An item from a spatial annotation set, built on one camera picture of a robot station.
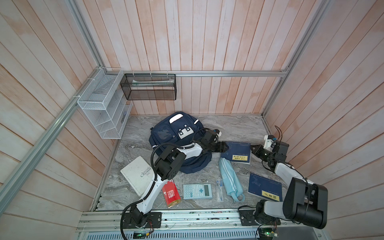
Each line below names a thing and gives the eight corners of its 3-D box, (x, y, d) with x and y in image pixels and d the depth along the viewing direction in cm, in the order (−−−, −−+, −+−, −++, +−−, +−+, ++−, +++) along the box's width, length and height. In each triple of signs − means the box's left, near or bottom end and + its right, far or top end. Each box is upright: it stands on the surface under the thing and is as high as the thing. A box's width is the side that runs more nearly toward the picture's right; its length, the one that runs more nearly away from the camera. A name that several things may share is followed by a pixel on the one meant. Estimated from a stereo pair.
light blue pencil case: (231, 203, 80) (233, 200, 75) (217, 162, 95) (218, 158, 90) (243, 200, 81) (246, 197, 76) (227, 160, 96) (229, 156, 91)
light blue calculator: (183, 199, 82) (182, 198, 80) (183, 185, 87) (183, 183, 85) (212, 199, 82) (212, 198, 80) (210, 185, 87) (211, 183, 85)
